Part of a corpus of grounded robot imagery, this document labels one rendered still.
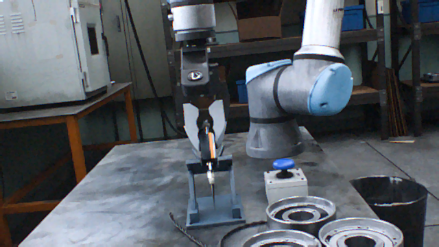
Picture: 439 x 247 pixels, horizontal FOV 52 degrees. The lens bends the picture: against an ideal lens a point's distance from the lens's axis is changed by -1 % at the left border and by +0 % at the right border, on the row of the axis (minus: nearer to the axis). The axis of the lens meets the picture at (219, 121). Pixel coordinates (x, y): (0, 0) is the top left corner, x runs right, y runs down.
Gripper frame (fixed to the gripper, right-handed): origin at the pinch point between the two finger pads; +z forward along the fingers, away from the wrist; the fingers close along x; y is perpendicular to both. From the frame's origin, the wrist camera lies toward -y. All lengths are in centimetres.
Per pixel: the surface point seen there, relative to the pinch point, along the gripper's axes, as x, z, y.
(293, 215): -12.4, 9.8, -13.1
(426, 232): -104, 92, 133
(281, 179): -12.6, 7.6, -1.9
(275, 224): -8.8, 8.7, -17.8
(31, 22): 97, -37, 189
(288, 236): -10.0, 8.9, -21.9
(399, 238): -23.5, 8.7, -26.5
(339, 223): -17.4, 8.5, -20.6
